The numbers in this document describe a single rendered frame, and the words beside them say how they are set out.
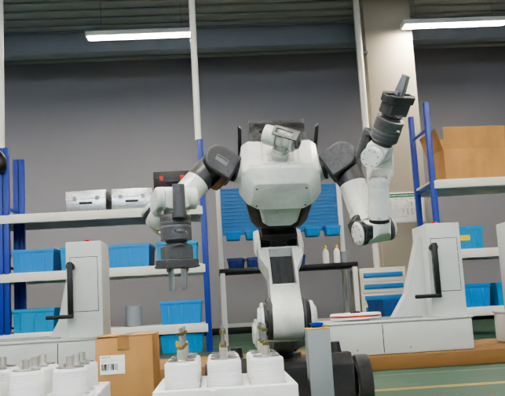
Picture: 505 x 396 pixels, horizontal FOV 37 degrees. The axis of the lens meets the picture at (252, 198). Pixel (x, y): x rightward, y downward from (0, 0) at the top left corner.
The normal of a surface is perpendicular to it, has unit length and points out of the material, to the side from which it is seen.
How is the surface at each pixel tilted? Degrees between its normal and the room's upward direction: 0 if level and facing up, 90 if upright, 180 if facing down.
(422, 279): 90
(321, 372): 90
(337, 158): 81
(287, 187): 142
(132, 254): 93
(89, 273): 90
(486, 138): 98
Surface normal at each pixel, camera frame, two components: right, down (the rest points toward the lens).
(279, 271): 0.02, -0.56
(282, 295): 0.00, -0.75
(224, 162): 0.33, -0.27
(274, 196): 0.04, 0.69
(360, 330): 0.05, -0.14
